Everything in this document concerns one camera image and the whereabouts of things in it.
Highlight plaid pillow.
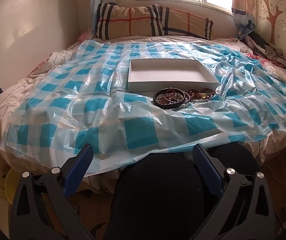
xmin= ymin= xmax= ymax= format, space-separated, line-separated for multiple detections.
xmin=94 ymin=2 xmax=166 ymax=40
xmin=158 ymin=5 xmax=215 ymax=40

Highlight pile of dark clothes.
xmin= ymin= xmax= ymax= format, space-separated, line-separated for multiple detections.
xmin=240 ymin=31 xmax=286 ymax=80

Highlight brown tree wall sticker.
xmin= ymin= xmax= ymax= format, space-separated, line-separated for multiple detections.
xmin=259 ymin=0 xmax=286 ymax=45

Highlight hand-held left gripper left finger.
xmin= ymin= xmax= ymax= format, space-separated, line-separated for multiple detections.
xmin=9 ymin=144 xmax=94 ymax=240

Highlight white shallow cardboard box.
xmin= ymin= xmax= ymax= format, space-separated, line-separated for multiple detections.
xmin=127 ymin=58 xmax=219 ymax=92

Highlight blue checked plastic sheet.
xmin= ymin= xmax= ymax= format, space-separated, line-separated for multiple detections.
xmin=0 ymin=40 xmax=286 ymax=174

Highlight dark brown bead bracelet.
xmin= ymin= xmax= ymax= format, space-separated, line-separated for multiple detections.
xmin=185 ymin=88 xmax=204 ymax=98

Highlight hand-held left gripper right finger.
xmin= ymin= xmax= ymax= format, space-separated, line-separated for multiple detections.
xmin=190 ymin=144 xmax=276 ymax=240

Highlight brown cord bracelet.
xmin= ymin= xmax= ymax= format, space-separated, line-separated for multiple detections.
xmin=202 ymin=86 xmax=218 ymax=98

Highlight black braided leather bracelet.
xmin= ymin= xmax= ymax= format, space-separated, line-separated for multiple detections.
xmin=152 ymin=91 xmax=186 ymax=110

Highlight person's dark trousers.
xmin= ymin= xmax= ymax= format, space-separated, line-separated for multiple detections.
xmin=103 ymin=141 xmax=262 ymax=240

